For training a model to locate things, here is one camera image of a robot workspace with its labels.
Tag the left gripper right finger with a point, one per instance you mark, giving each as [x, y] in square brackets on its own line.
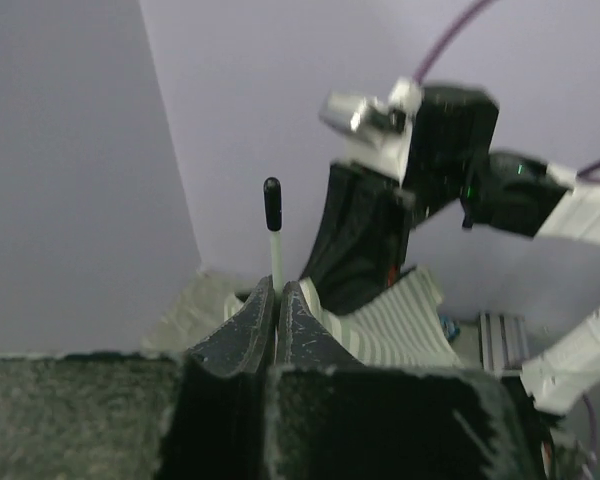
[330, 417]

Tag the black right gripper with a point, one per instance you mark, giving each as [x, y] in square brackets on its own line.
[362, 237]

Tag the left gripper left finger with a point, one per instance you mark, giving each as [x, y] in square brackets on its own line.
[138, 415]

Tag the white tent pole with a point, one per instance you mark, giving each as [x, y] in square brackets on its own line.
[273, 217]

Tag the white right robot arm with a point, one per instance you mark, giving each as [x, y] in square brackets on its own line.
[558, 211]

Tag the blue owl tag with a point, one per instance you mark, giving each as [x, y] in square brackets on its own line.
[450, 328]

